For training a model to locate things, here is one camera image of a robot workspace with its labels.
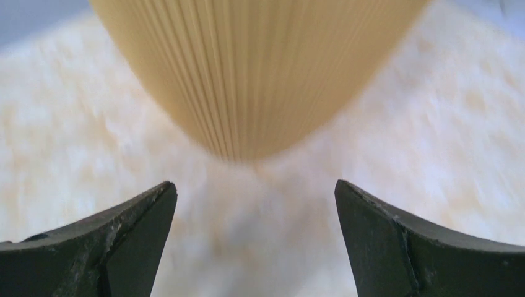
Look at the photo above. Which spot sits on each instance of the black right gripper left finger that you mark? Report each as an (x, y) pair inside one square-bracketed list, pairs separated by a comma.
[(115, 252)]

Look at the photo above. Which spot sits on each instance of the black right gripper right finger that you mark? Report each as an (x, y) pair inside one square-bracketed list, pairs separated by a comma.
[(395, 253)]

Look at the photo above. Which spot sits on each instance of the yellow plastic trash bin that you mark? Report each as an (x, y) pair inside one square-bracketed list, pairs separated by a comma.
[(248, 79)]

